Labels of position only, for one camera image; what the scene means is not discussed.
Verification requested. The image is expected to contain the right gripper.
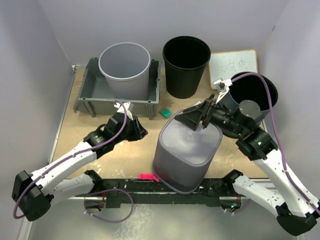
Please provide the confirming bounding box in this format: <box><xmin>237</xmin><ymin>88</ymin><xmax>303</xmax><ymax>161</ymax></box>
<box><xmin>175</xmin><ymin>93</ymin><xmax>246</xmax><ymax>136</ymax></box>

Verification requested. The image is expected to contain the grey ribbed square bin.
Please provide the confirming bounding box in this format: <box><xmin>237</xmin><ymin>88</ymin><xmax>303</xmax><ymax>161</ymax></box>
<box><xmin>152</xmin><ymin>110</ymin><xmax>223</xmax><ymax>195</ymax></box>

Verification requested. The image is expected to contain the dark blue round bin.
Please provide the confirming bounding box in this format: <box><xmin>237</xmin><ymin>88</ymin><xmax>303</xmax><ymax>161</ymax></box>
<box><xmin>218</xmin><ymin>71</ymin><xmax>278</xmax><ymax>124</ymax></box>

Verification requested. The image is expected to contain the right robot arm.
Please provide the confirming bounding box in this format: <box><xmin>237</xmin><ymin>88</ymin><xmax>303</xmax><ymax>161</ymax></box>
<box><xmin>174</xmin><ymin>96</ymin><xmax>320</xmax><ymax>236</ymax></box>

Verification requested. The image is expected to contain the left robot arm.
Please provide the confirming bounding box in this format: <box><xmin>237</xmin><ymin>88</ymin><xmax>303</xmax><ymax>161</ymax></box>
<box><xmin>11</xmin><ymin>112</ymin><xmax>148</xmax><ymax>222</ymax></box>

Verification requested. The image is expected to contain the green small block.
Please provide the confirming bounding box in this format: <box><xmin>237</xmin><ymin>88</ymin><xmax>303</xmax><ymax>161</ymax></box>
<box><xmin>160</xmin><ymin>108</ymin><xmax>172</xmax><ymax>119</ymax></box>

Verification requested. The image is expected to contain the pink plastic clip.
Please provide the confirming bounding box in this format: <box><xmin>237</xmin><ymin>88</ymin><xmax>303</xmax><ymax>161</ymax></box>
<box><xmin>138</xmin><ymin>173</ymin><xmax>159</xmax><ymax>182</ymax></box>

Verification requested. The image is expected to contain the small whiteboard on stand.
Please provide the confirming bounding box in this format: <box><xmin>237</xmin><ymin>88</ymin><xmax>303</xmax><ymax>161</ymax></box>
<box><xmin>208</xmin><ymin>49</ymin><xmax>258</xmax><ymax>90</ymax></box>

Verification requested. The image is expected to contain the black round bin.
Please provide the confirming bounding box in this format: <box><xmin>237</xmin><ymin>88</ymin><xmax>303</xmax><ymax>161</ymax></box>
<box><xmin>162</xmin><ymin>36</ymin><xmax>211</xmax><ymax>99</ymax></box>

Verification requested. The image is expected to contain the grey plastic crate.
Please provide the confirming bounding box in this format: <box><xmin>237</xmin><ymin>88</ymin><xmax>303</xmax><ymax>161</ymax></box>
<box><xmin>73</xmin><ymin>57</ymin><xmax>161</xmax><ymax>120</ymax></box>

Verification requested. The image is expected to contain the light grey round bin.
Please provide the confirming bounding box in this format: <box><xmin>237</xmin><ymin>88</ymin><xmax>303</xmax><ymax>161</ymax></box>
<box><xmin>98</xmin><ymin>42</ymin><xmax>152</xmax><ymax>101</ymax></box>

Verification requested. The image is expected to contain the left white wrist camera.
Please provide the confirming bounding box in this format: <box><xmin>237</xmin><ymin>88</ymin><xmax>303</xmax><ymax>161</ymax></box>
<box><xmin>114</xmin><ymin>101</ymin><xmax>134</xmax><ymax>120</ymax></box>

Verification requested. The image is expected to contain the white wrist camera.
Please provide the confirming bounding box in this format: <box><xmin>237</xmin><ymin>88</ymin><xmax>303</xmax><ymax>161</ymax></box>
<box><xmin>214</xmin><ymin>78</ymin><xmax>233</xmax><ymax>104</ymax></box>
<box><xmin>114</xmin><ymin>101</ymin><xmax>134</xmax><ymax>120</ymax></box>

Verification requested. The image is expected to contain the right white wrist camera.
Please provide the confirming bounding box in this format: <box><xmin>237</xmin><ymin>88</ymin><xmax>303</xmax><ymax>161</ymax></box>
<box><xmin>214</xmin><ymin>78</ymin><xmax>233</xmax><ymax>104</ymax></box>

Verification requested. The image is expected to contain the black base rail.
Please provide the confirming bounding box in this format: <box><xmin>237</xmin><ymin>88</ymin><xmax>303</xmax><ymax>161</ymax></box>
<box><xmin>82</xmin><ymin>174</ymin><xmax>253</xmax><ymax>209</ymax></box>

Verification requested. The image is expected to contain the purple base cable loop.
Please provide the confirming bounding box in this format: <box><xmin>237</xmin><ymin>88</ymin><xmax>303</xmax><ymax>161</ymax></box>
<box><xmin>83</xmin><ymin>187</ymin><xmax>135</xmax><ymax>224</ymax></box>

